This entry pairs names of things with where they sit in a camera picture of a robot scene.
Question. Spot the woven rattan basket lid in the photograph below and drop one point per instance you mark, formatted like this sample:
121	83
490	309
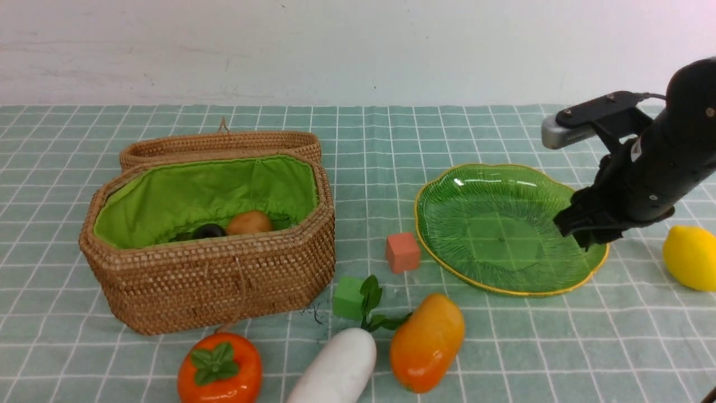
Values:
223	140

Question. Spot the orange foam cube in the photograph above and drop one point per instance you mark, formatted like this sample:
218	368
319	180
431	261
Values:
402	252

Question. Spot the woven rattan basket green lining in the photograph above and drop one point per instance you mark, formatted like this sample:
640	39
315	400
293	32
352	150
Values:
136	238

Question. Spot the dark purple eggplant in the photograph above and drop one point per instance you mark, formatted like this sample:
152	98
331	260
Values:
207	231

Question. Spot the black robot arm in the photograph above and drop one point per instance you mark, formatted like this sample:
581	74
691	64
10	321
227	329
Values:
690	96

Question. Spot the orange persimmon green leaf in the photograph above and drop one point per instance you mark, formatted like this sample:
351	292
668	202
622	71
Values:
223	367

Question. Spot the green foam cube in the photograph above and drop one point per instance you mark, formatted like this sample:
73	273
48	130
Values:
347	301

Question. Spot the yellow lemon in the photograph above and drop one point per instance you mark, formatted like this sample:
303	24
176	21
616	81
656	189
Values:
689	256

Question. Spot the brown potato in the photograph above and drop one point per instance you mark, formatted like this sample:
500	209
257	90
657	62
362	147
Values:
254	221

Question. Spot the green glass leaf plate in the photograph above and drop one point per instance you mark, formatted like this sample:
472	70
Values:
492	227

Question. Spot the white radish with leaves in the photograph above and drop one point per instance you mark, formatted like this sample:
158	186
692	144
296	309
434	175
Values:
344	366

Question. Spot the orange yellow mango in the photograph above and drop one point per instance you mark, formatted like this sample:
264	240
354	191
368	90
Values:
426	345

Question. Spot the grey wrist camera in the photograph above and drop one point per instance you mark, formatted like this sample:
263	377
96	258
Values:
610	117

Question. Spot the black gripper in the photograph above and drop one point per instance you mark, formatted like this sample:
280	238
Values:
663	165

